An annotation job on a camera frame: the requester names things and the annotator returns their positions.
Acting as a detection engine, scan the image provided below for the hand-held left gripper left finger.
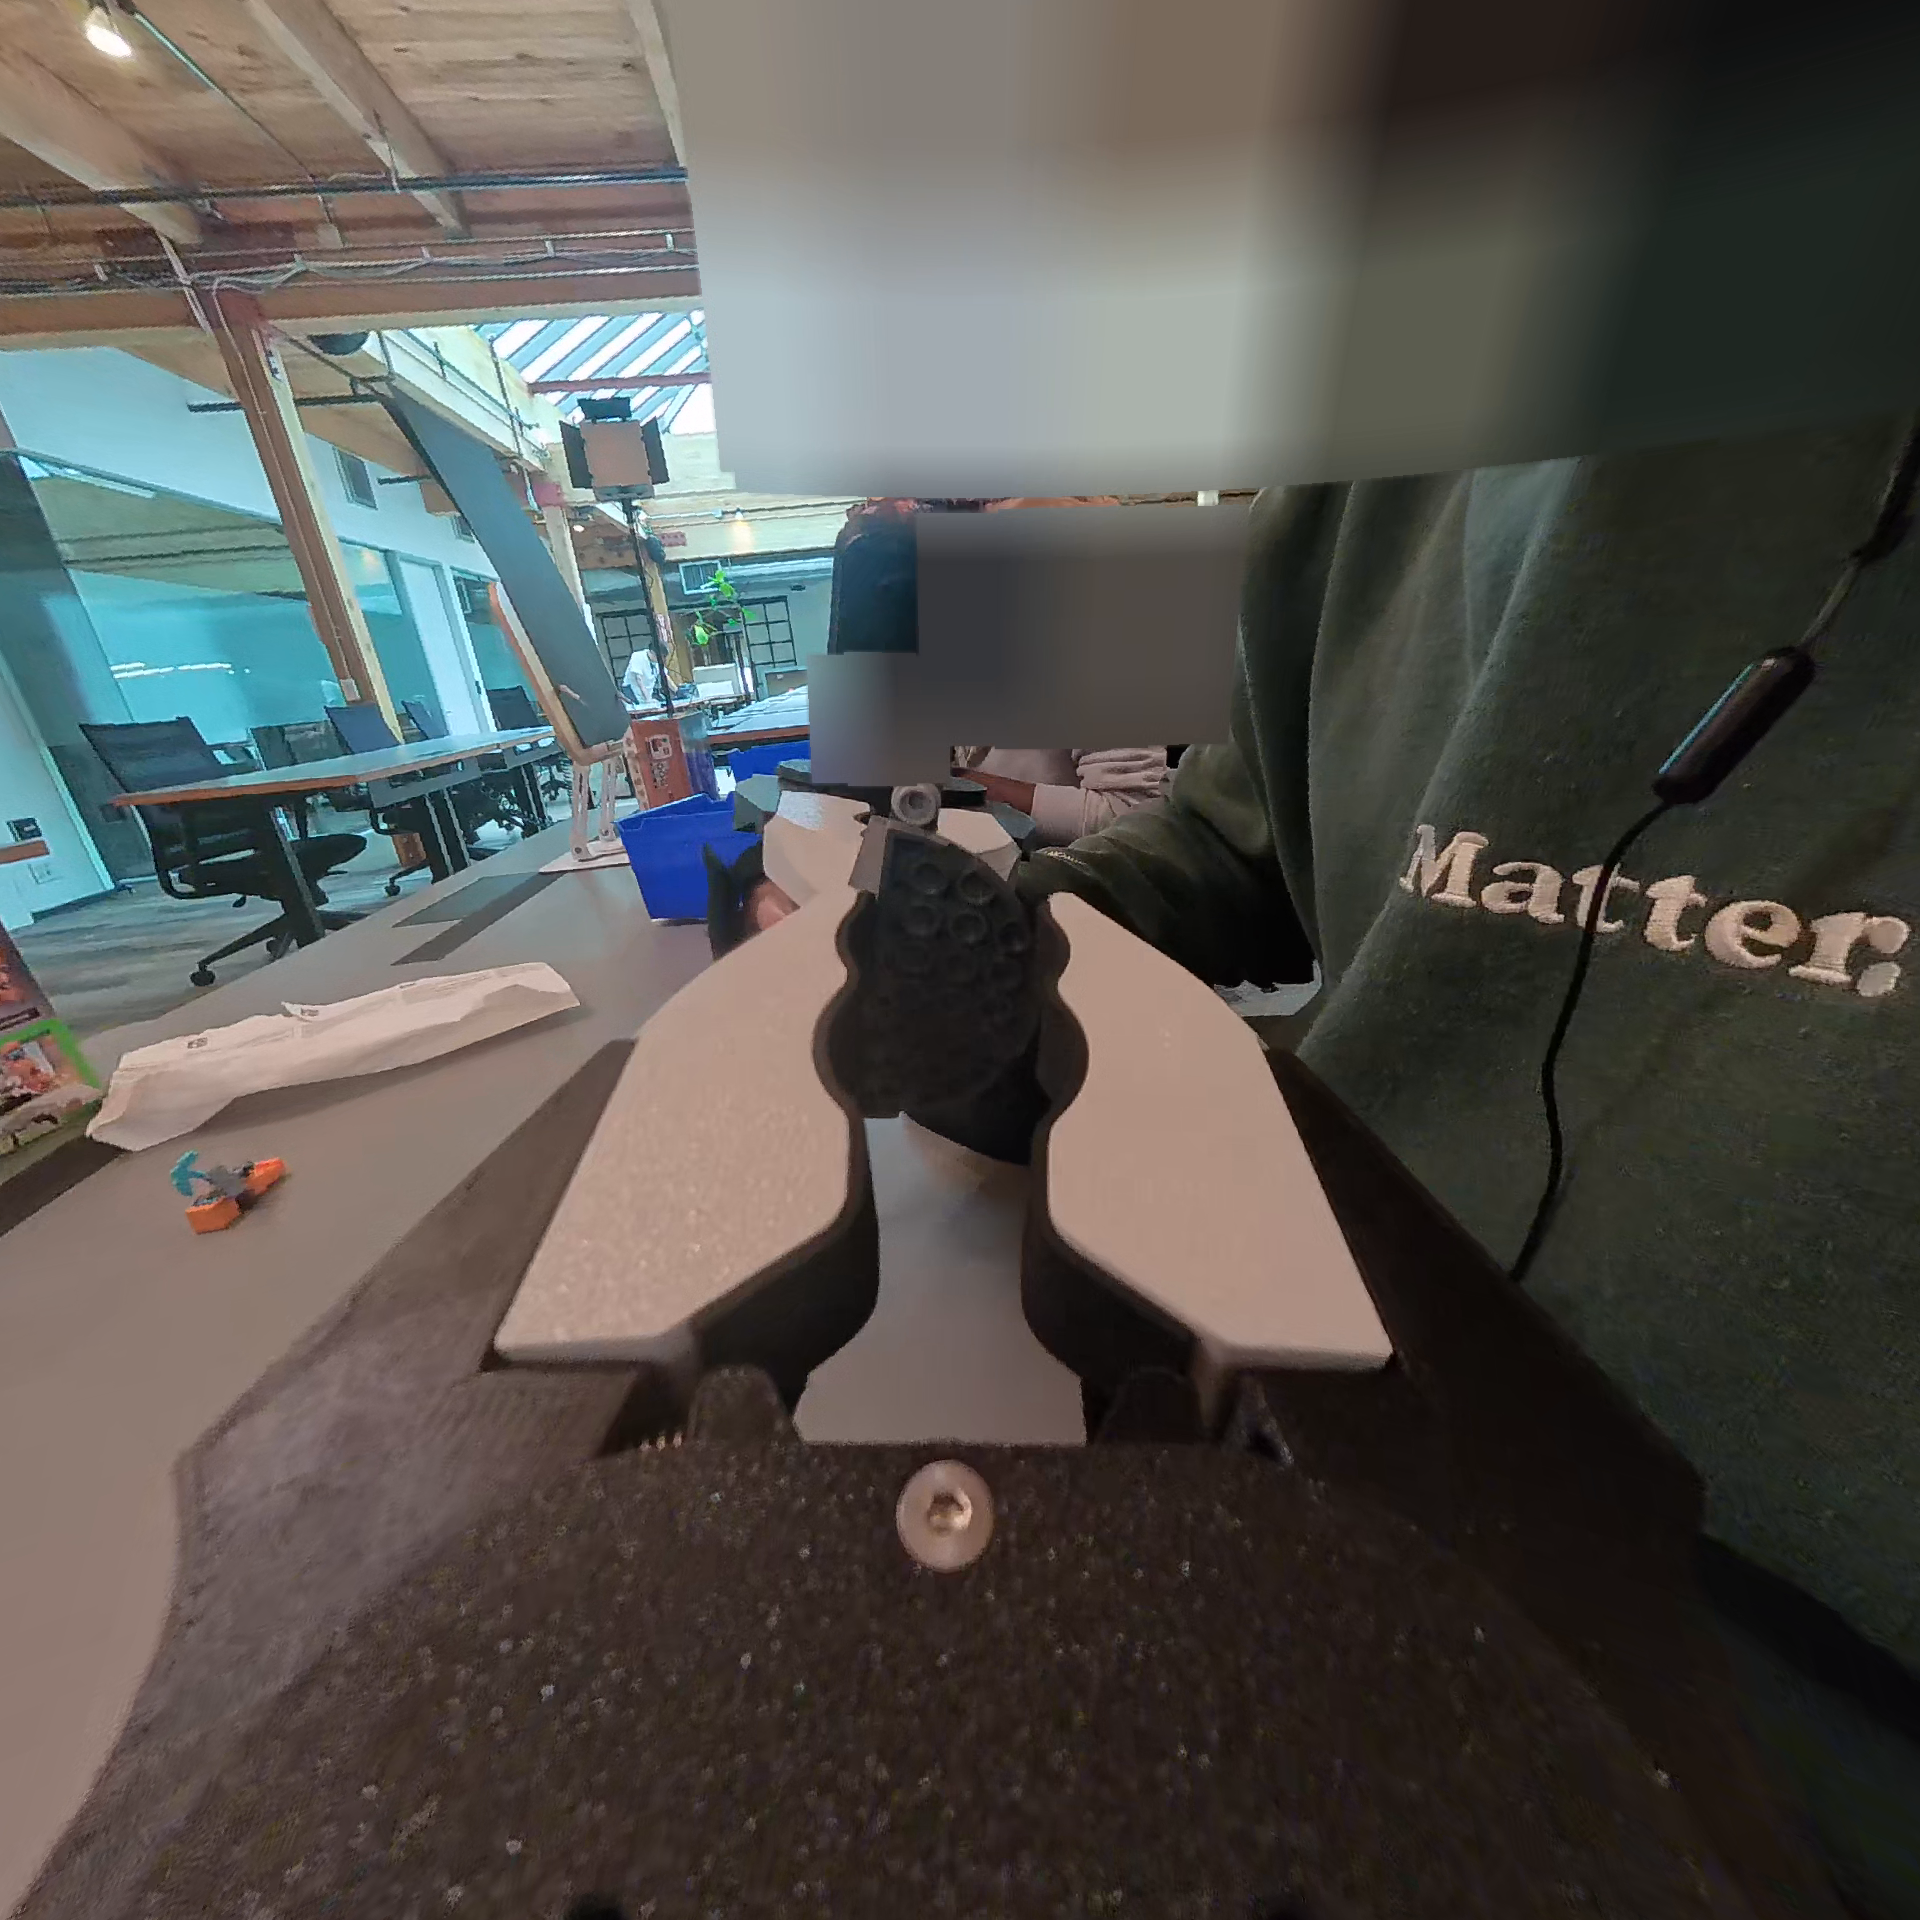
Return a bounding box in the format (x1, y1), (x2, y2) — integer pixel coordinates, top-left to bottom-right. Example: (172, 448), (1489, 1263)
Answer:
(492, 886), (881, 1368)

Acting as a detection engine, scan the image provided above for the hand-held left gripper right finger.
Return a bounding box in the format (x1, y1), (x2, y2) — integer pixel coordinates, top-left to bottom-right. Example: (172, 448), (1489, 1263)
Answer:
(1024, 893), (1396, 1375)

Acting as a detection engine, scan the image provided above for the grey rounded brick plate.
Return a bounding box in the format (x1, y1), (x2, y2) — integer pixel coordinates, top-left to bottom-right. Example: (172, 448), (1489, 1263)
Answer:
(843, 830), (1041, 1125)

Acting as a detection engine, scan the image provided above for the grey desk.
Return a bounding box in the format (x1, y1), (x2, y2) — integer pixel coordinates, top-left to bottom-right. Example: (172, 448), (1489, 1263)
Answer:
(0, 816), (1098, 1848)

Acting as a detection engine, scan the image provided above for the blue plastic bin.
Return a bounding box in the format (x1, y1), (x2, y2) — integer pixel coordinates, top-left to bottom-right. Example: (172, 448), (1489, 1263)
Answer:
(617, 792), (781, 925)

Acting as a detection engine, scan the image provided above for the orange printed box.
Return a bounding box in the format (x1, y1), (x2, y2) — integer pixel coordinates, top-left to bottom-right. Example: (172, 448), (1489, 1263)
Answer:
(630, 717), (712, 811)

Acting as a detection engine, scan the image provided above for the black board on white stand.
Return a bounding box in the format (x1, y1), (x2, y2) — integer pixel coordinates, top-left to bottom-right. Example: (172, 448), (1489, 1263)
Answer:
(374, 376), (640, 877)

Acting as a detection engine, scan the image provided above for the black office chair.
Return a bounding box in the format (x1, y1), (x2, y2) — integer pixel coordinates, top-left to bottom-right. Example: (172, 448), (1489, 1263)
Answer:
(78, 717), (368, 993)
(323, 698), (506, 895)

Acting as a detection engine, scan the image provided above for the white paper bag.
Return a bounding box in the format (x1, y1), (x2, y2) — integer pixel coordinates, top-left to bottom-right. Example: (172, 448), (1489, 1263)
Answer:
(84, 960), (582, 1154)

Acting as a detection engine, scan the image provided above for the long wooden-top table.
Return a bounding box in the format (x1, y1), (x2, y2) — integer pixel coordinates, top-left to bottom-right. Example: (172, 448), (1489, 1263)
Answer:
(113, 728), (560, 962)

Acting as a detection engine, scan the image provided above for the studio light panel on stand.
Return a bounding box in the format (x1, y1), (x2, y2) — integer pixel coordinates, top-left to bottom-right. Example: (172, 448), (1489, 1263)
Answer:
(557, 393), (676, 722)

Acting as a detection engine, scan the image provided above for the orange teal brick figure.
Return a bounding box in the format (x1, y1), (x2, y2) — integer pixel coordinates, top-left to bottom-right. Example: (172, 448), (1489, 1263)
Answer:
(168, 1150), (289, 1240)

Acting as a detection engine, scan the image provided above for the green printed toy box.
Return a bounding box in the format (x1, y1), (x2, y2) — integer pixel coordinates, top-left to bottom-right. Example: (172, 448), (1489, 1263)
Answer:
(0, 920), (106, 1194)

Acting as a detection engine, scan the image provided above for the dark desk cable cover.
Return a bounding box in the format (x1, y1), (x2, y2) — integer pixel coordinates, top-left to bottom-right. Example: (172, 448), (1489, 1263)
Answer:
(393, 874), (565, 967)

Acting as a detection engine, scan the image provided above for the wooden post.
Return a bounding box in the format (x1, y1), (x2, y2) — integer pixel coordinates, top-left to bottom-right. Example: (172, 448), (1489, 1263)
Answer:
(195, 293), (404, 737)

